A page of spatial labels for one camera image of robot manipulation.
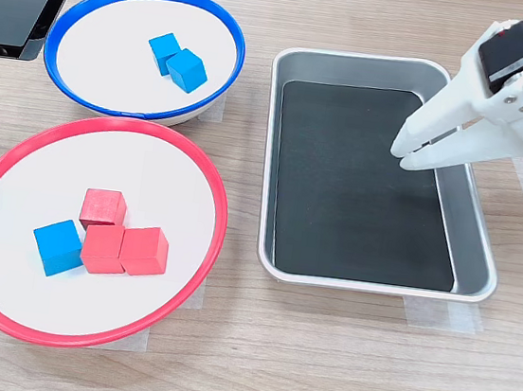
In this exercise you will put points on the blue-rimmed white plate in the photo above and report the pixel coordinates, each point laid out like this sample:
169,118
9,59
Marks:
110,67

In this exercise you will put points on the clear tape strip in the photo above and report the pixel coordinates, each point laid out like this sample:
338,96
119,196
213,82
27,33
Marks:
136,340
216,109
442,315

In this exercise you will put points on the blue wooden cube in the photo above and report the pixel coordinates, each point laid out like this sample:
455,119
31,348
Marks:
57,249
187,72
162,47

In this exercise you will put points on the red wooden cube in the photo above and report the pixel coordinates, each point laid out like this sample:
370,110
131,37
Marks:
102,208
104,250
145,252

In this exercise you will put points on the black tray mat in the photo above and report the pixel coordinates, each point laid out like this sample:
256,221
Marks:
352,192

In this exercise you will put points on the steel tray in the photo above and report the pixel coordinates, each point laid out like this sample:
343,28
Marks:
353,68

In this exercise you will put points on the red-rimmed white plate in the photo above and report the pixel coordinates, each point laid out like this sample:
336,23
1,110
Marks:
85,312

